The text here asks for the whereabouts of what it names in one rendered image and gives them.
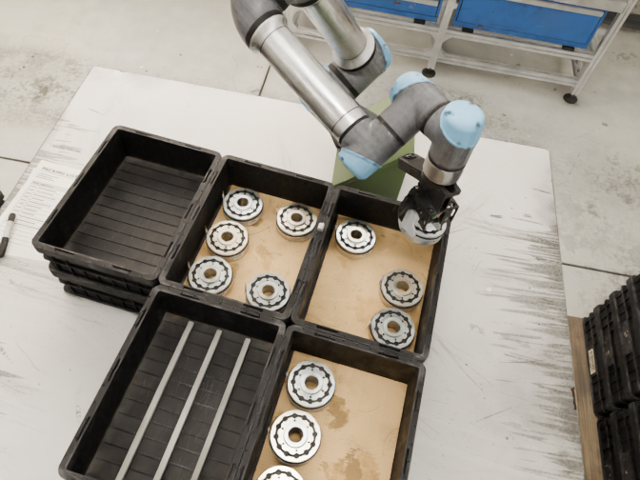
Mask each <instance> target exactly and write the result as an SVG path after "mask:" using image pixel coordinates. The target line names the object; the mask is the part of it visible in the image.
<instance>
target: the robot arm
mask: <svg viewBox="0 0 640 480"><path fill-rule="evenodd" d="M289 5H291V6H293V7H295V8H299V9H302V10H303V12H304V13H305V14H306V15H307V16H308V18H309V19H310V20H311V22H312V24H313V25H314V26H315V27H316V28H317V29H318V30H319V32H320V33H321V34H322V36H323V37H324V38H325V40H326V41H327V42H328V44H329V45H330V46H331V48H332V57H333V61H332V62H331V63H330V64H329V65H328V66H326V65H321V63H320V62H319V61H318V60H317V59H316V58H315V57H314V56H313V55H312V54H311V52H310V51H309V50H308V49H307V48H306V47H305V46H304V45H303V43H302V42H301V41H300V40H299V39H298V38H297V37H296V36H295V35H294V33H293V32H292V31H291V30H290V29H289V28H288V19H287V17H286V16H285V15H284V14H283V13H282V12H283V11H285V10H286V9H287V7H288V6H289ZM230 10H231V15H232V20H233V23H234V25H235V27H236V30H237V32H238V34H239V35H240V37H241V39H242V41H243V42H244V43H245V45H246V46H247V47H248V48H249V49H250V50H251V52H253V53H254V54H261V55H262V56H263V57H264V58H265V59H266V60H267V61H268V63H269V64H270V65H271V66H272V67H273V68H274V69H275V71H276V72H277V73H278V74H279V75H280V76H281V77H282V79H283V80H284V81H285V82H286V83H287V84H288V85H289V86H290V88H291V89H292V90H293V91H294V92H295V93H296V94H297V96H298V97H299V100H300V102H301V103H302V105H303V106H304V107H305V108H306V110H307V111H308V112H310V113H311V114H312V115H313V117H314V118H315V119H316V120H317V121H318V122H319V123H320V124H321V125H322V126H323V127H324V128H325V129H326V130H327V131H328V132H329V133H330V136H331V139H332V141H333V143H334V145H335V147H336V148H337V149H338V150H339V151H340V152H339V153H338V156H339V158H340V160H341V161H342V162H343V163H344V165H345V166H346V167H347V168H348V169H349V170H350V171H351V172H352V173H353V174H354V175H355V176H356V177H357V178H358V179H361V180H365V179H367V178H368V177H369V176H370V175H372V174H373V173H374V172H376V171H377V170H378V169H381V168H382V165H384V164H385V163H386V162H387V161H388V160H389V159H390V158H391V157H392V156H393V155H394V154H395V153H396V152H398V151H399V150H400V149H401V148H402V147H403V146H404V145H406V144H407V143H408V142H409V140H411V138H413V137H414V136H415V135H416V134H417V133H418V132H419V131H421V132H422V133H423V134H424V135H425V136H427V137H428V138H429V140H430V141H431V144H430V149H429V151H428V154H427V156H426V159H425V158H424V157H422V156H420V155H418V154H416V153H407V154H404V155H403V156H400V157H398V168H399V169H400V170H402V171H404V172H405V173H407V174H409V175H410V176H412V177H413V178H415V179H417V180H418V181H419V182H418V185H417V186H413V188H411V189H410V190H409V193H408V194H407V196H405V198H404V200H403V201H402V202H401V204H400V205H399V208H398V223H399V228H400V230H401V231H402V232H403V233H404V232H405V231H406V232H407V233H408V234H409V235H410V236H411V237H412V238H414V237H415V235H416V230H415V226H414V222H415V220H416V218H417V214H416V212H417V213H418V216H419V221H418V223H419V225H420V226H421V228H422V230H425V228H426V225H427V224H429V223H432V224H433V225H434V226H435V228H436V229H437V230H440V225H441V224H444V223H447V222H448V220H450V221H451V222H452V220H453V218H454V216H455V214H456V212H457V211H458V209H459V206H458V204H457V203H456V201H455V200H454V198H453V196H456V195H459V194H460V192H461V189H460V188H459V186H458V185H457V181H458V180H459V179H460V177H461V175H462V173H463V170H464V168H465V166H466V165H467V163H468V161H469V159H470V156H471V154H472V152H473V150H474V148H475V146H476V145H477V143H478V142H479V140H480V137H481V132H482V130H483V128H484V126H485V115H484V113H483V112H482V111H481V109H480V108H479V107H478V106H476V105H475V104H474V105H472V104H470V102H469V101H465V100H456V101H453V102H451V101H450V100H449V99H448V98H447V97H446V96H445V95H444V94H443V93H442V92H441V91H440V90H439V89H438V88H436V87H435V85H434V84H433V83H432V82H431V81H429V80H428V79H427V78H426V77H425V76H424V75H422V74H421V73H419V72H417V71H410V72H407V73H405V74H403V75H402V76H400V77H399V78H398V79H397V80H396V81H395V83H394V84H395V85H394V86H392V87H391V89H390V100H391V104H390V105H389V106H388V107H387V108H386V109H385V110H383V111H382V112H381V113H380V114H379V115H378V116H377V114H376V113H375V112H374V111H372V110H369V109H367V108H365V107H364V106H362V105H360V104H358V102H357V101H356V100H355V99H356V98H357V97H358V96H359V95H360V94H361V93H362V92H363V91H364V90H365V89H366V88H367V87H368V86H369V85H370V84H371V83H372V82H373V81H375V80H376V79H377V78H378V77H379V76H380V75H381V74H383V73H384V72H385V71H386V69H387V68H388V67H389V66H390V64H391V62H392V56H391V53H390V50H389V48H388V46H387V45H386V44H385V41H384V40H383V39H382V37H381V36H380V35H379V34H378V33H377V32H376V31H375V30H374V29H372V28H366V29H365V28H361V27H360V26H359V25H358V23H357V21H356V20H355V18H354V17H353V15H352V13H351V12H350V10H349V8H348V6H347V5H346V3H345V2H344V0H230ZM453 210H455V212H454V214H453V216H451V213H452V211H453ZM424 223H425V225H424Z"/></svg>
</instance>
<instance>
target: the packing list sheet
mask: <svg viewBox="0 0 640 480"><path fill-rule="evenodd" d="M80 172H81V171H80V170H77V169H73V168H69V167H65V166H61V165H57V164H53V163H51V162H47V161H44V160H41V161H40V163H39V164H38V166H37V167H36V168H34V169H33V171H32V173H31V174H30V177H29V179H28V180H27V182H26V183H25V185H24V186H23V187H22V189H20V191H19V192H18V193H17V194H16V196H15V197H14V198H13V200H12V201H11V202H10V204H9V205H8V207H7V208H6V210H5V211H4V212H3V214H2V215H1V216H0V242H1V240H2V236H3V233H4V230H5V226H6V224H7V221H8V218H9V215H10V213H11V212H13V213H15V215H16V217H15V220H14V224H13V227H12V231H11V234H10V240H9V242H8V246H7V249H6V253H5V254H6V255H11V256H17V257H23V258H29V259H34V260H40V261H46V262H50V261H48V260H45V259H44V257H43V253H39V252H37V251H36V249H35V248H34V246H33V245H32V243H31V240H32V238H33V236H34V235H35V234H36V232H38V231H39V229H40V228H41V226H42V225H43V224H44V222H45V221H46V220H47V218H48V217H49V215H50V214H51V212H52V211H53V209H54V208H55V207H56V205H57V204H58V203H59V201H60V200H61V198H62V197H63V196H64V194H65V193H66V192H67V190H68V189H69V187H70V186H71V184H72V183H73V181H74V180H75V179H76V177H77V176H78V175H79V173H80Z"/></svg>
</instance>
